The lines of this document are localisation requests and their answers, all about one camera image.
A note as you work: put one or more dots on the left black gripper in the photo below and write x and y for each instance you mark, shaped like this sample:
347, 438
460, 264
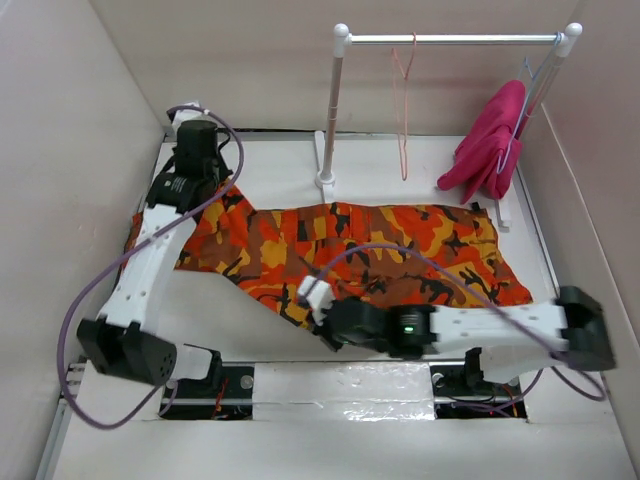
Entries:
222, 169

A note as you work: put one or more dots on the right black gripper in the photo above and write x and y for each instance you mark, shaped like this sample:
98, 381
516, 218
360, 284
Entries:
323, 328

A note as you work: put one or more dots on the orange camouflage trousers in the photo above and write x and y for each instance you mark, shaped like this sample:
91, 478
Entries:
394, 255

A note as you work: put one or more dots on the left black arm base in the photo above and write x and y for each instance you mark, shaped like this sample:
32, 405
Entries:
228, 396

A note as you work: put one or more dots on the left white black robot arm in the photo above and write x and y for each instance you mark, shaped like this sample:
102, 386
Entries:
122, 341

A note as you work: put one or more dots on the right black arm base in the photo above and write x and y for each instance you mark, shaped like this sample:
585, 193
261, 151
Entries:
461, 392

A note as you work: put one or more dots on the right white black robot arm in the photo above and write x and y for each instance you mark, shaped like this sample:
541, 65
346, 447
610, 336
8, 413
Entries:
499, 344

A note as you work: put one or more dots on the silver taped white panel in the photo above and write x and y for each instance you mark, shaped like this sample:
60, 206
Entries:
342, 391

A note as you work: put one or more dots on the white metal clothes rack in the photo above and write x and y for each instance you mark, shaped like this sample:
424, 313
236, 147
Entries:
324, 140

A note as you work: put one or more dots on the magenta pink garment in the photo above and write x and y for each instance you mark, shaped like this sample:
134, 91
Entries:
486, 158

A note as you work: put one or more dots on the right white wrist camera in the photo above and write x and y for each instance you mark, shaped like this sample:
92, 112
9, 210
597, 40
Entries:
315, 293

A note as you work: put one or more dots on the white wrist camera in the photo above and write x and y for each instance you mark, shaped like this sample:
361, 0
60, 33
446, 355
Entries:
315, 293
185, 112

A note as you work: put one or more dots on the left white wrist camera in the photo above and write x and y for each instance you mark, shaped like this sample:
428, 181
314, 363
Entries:
185, 112

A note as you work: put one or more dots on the pink wire hanger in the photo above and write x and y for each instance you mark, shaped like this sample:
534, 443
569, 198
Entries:
400, 87

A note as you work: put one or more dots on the light blue wire hanger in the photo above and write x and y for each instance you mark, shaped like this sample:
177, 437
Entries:
533, 77

